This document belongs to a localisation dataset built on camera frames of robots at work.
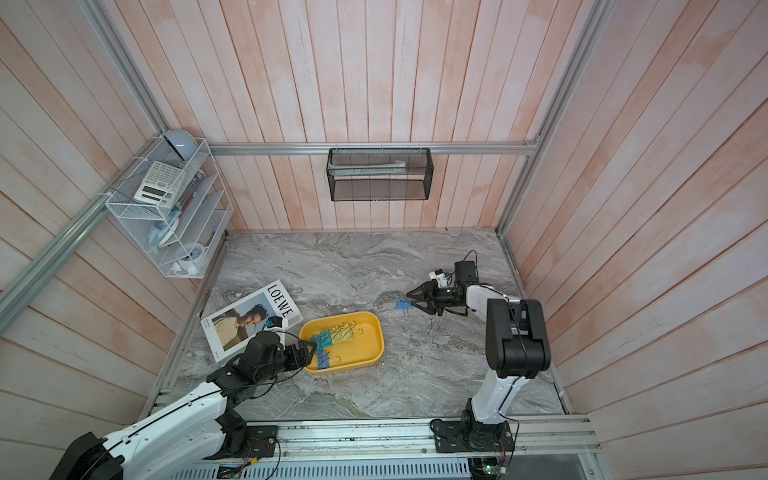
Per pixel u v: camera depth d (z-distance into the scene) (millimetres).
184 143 828
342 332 903
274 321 763
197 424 529
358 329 928
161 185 760
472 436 671
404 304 962
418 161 955
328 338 892
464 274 799
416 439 750
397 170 884
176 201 767
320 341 882
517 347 489
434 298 837
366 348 900
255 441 733
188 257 909
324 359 850
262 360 650
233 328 902
